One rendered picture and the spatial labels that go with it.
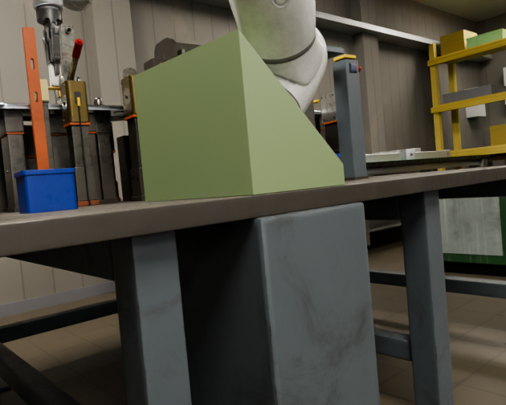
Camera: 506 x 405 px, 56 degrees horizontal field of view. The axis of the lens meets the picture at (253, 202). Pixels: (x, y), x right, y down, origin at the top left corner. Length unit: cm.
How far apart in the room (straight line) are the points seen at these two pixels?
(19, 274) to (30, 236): 294
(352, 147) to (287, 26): 92
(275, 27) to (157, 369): 63
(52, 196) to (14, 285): 251
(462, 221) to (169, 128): 261
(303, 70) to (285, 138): 19
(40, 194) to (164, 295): 43
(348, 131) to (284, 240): 100
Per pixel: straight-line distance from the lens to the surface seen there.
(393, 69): 670
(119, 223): 69
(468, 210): 335
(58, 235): 66
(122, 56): 386
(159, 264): 77
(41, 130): 145
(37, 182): 110
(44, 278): 364
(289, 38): 97
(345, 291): 100
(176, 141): 100
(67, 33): 153
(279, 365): 89
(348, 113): 182
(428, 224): 137
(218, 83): 90
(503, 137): 666
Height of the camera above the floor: 72
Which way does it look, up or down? 2 degrees down
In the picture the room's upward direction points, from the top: 5 degrees counter-clockwise
